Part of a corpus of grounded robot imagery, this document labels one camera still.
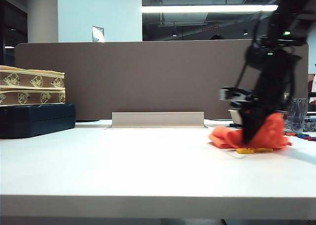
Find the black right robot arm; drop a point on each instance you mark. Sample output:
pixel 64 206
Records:
pixel 293 17

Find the red letter magnet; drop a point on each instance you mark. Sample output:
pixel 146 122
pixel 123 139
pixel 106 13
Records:
pixel 290 134

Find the white ceiling light strip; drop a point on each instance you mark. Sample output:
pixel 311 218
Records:
pixel 209 8

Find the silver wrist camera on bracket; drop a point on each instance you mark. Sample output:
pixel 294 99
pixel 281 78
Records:
pixel 232 94

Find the white rectangular bowl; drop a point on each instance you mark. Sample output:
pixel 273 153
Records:
pixel 234 116

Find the person in white shirt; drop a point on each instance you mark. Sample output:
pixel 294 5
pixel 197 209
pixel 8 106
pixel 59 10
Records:
pixel 314 85

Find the brown cartoon print box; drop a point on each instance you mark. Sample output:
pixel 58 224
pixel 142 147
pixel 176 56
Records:
pixel 32 97
pixel 24 79

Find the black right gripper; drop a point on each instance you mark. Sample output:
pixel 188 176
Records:
pixel 274 86

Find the dark blue plastic case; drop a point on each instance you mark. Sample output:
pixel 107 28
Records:
pixel 34 121

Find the yellow letter magnet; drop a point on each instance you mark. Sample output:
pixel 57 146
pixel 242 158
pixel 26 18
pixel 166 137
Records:
pixel 245 150
pixel 264 150

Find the blue mat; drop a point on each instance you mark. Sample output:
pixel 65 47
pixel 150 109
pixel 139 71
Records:
pixel 235 125

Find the blue letter magnet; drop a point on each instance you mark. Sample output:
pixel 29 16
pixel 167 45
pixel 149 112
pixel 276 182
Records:
pixel 303 136

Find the clear patterned glass jar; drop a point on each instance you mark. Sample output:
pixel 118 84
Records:
pixel 310 124

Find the clear glass cup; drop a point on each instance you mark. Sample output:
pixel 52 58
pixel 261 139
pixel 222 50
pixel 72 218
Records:
pixel 297 116

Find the silver wall plaque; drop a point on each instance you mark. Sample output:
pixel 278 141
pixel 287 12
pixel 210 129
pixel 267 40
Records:
pixel 97 33

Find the dark head of person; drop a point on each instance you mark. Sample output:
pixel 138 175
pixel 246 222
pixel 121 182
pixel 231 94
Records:
pixel 216 37

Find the orange microfiber cloth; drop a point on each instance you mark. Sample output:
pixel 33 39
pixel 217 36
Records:
pixel 229 138

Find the brown desk divider panel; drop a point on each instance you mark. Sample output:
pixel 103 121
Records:
pixel 148 81

